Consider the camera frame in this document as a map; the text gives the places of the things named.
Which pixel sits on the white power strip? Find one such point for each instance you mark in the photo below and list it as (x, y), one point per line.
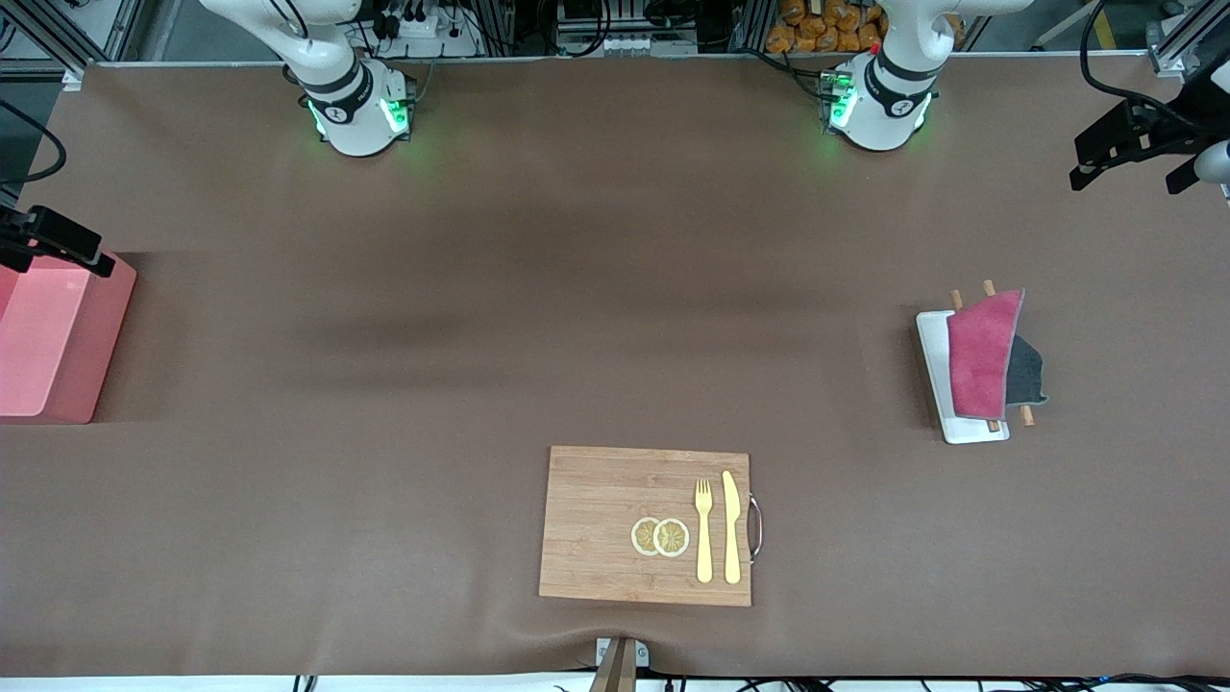
(428, 29)
(625, 43)

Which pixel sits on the lemon slice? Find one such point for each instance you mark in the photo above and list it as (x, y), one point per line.
(672, 537)
(641, 535)

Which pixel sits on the pile of orange items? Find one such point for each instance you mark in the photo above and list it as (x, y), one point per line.
(817, 29)

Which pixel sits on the pink cloth with grey backing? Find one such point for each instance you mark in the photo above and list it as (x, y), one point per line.
(980, 356)

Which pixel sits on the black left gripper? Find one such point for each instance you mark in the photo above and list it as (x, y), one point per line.
(1174, 126)

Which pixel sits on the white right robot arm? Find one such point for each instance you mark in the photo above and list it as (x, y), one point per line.
(356, 115)

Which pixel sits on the aluminium camera post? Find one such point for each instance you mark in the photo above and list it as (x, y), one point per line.
(615, 668)

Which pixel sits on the aluminium frame profile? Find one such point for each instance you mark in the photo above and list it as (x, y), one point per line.
(67, 43)
(1177, 43)

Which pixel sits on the white rack with wooden rods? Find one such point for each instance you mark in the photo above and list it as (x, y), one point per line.
(934, 356)

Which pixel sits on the pink plastic bin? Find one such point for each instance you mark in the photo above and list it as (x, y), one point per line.
(48, 336)

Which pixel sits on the yellow plastic knife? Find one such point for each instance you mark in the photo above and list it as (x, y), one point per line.
(731, 538)

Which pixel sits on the yellow plastic fork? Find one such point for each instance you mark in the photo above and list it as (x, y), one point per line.
(704, 548)

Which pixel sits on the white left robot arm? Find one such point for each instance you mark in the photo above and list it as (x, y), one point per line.
(879, 115)

